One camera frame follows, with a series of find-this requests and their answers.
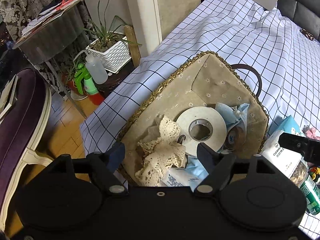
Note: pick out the small white tissue packet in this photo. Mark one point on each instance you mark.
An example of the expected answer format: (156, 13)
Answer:
(176, 177)

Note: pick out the herb sachet with blue top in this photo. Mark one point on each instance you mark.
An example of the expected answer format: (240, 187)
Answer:
(300, 174)

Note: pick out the potted plant in white pot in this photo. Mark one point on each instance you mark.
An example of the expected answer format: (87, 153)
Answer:
(110, 43)

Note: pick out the brown tape roll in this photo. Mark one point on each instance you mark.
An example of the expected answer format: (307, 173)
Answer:
(235, 138)

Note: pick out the small dark patterned object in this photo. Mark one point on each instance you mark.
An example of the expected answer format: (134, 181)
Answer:
(307, 34)

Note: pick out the black leather sofa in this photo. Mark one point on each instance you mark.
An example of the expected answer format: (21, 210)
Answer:
(304, 13)

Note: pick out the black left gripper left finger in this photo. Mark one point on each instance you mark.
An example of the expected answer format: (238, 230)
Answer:
(115, 156)

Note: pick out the beige lace cloth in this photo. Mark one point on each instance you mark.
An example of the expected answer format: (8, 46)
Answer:
(161, 151)

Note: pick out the blue white checkered sheet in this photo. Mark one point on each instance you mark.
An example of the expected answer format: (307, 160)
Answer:
(267, 49)

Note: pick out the white toilet paper roll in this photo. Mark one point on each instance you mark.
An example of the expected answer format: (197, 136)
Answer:
(201, 124)

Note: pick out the translucent squeeze bottle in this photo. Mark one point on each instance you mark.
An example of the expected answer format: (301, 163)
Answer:
(95, 67)

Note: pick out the green drink can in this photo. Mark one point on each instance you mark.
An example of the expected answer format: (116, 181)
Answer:
(311, 192)

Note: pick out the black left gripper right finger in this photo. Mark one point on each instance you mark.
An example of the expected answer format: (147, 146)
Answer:
(208, 157)

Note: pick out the round side table with papers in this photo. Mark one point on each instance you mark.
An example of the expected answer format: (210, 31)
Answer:
(50, 35)

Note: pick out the green spray bottle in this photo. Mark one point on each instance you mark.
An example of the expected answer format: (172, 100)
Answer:
(83, 81)

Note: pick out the blue white cleansing towel pack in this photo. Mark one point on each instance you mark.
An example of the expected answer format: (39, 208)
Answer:
(277, 149)

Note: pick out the pink soft toy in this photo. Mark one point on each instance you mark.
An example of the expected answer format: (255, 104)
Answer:
(311, 133)

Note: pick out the purple cushioned chair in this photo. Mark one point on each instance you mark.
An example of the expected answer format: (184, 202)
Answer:
(21, 131)

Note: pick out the woven basket with floral liner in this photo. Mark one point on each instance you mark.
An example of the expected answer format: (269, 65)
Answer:
(203, 101)

